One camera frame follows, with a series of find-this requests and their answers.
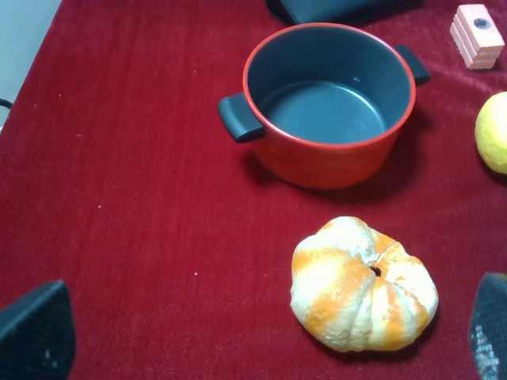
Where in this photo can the orange white peeled mandarin toy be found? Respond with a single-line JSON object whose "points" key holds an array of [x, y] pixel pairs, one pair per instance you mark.
{"points": [[355, 289]]}

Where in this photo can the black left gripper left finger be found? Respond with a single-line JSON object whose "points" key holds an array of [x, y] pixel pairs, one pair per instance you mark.
{"points": [[38, 335]]}

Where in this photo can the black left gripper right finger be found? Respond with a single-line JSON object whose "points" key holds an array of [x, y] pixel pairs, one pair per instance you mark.
{"points": [[487, 329]]}

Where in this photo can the red pot with black handles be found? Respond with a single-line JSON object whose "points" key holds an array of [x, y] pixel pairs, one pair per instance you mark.
{"points": [[323, 103]]}

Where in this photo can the black flat case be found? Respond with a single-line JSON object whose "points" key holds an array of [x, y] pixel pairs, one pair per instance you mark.
{"points": [[349, 12]]}

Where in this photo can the yellow lemon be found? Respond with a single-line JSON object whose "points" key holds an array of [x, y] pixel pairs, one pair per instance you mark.
{"points": [[490, 133]]}

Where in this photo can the pink striped block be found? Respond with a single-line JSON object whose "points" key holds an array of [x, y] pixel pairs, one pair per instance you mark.
{"points": [[476, 36]]}

